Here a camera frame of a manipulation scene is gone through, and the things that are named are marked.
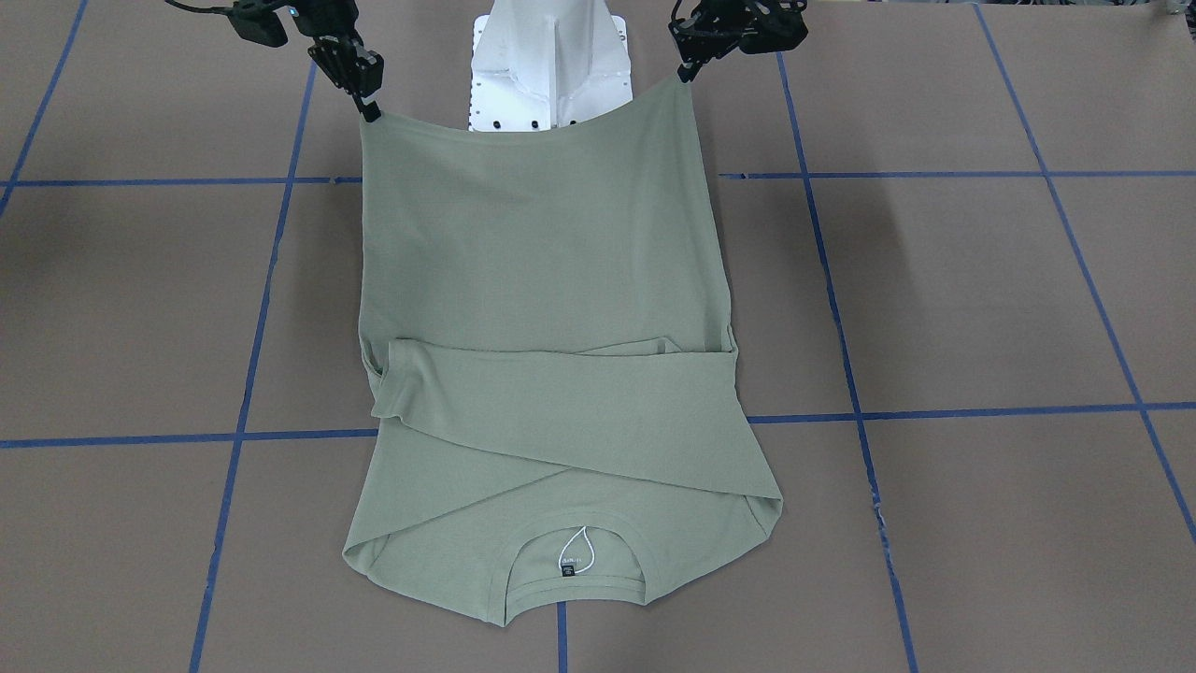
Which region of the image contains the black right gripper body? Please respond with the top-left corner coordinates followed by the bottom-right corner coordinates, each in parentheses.
top-left (295, 1), bottom-right (384, 98)

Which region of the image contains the white central pedestal column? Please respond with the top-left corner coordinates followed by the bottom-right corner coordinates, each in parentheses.
top-left (466, 1), bottom-right (633, 133)

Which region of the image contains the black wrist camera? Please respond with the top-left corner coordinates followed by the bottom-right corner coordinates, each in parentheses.
top-left (222, 1), bottom-right (288, 48)
top-left (738, 1), bottom-right (810, 54)

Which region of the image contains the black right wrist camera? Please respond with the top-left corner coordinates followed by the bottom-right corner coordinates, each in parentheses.
top-left (222, 1), bottom-right (288, 48)

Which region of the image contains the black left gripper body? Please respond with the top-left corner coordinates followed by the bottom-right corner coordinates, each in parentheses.
top-left (669, 1), bottom-right (755, 68)

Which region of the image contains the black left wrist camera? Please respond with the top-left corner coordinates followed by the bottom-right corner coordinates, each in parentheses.
top-left (738, 1), bottom-right (810, 54)

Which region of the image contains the olive green long-sleeve shirt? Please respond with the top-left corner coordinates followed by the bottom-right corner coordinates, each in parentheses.
top-left (342, 77), bottom-right (783, 626)

